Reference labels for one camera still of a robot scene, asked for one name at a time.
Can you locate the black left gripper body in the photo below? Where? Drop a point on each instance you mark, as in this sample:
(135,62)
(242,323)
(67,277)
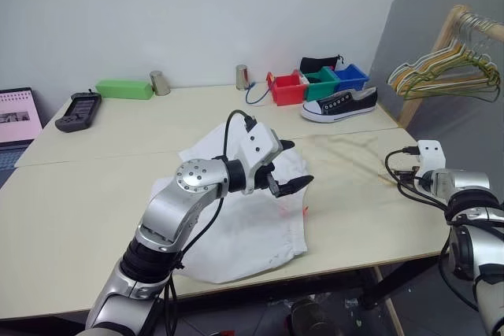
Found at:
(269,174)

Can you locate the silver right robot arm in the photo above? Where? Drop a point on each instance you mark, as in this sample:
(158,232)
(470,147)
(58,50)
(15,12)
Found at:
(468,226)

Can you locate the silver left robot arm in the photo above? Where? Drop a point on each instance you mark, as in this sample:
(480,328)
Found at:
(173,210)

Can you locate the white shorts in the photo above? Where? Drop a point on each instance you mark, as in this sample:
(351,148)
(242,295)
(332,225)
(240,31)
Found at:
(244,230)

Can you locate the red plastic bin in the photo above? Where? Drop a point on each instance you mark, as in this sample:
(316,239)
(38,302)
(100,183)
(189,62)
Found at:
(286,90)

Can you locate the black canvas sneaker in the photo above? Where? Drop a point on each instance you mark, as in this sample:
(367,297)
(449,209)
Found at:
(340,105)

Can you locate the green plastic bin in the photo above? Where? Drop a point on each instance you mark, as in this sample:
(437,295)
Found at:
(322,84)

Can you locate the metal cup with red mark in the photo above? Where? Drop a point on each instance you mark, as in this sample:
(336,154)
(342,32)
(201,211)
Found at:
(241,77)

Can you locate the blue plastic bin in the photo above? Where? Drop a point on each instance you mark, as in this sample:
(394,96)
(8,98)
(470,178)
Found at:
(350,78)

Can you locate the dark rounded shape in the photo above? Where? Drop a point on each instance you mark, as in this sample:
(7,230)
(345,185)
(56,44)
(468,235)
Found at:
(311,316)

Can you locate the plain metal cup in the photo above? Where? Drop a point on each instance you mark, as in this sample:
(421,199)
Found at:
(159,83)

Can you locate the green rectangular box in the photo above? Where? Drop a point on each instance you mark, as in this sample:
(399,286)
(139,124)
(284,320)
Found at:
(124,89)

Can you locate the wooden clothes rack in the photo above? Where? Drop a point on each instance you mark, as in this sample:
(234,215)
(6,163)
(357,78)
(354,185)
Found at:
(445,49)

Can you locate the black handheld controller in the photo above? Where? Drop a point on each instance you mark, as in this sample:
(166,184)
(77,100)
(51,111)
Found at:
(78,111)

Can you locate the open laptop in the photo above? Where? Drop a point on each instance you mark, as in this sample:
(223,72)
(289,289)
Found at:
(15,115)

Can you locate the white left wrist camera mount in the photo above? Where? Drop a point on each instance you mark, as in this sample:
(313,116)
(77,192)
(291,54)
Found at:
(258,149)

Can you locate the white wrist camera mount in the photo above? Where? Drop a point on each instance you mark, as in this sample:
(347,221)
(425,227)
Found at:
(258,149)
(432,155)

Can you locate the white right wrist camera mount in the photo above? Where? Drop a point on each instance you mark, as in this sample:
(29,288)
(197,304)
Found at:
(432,155)

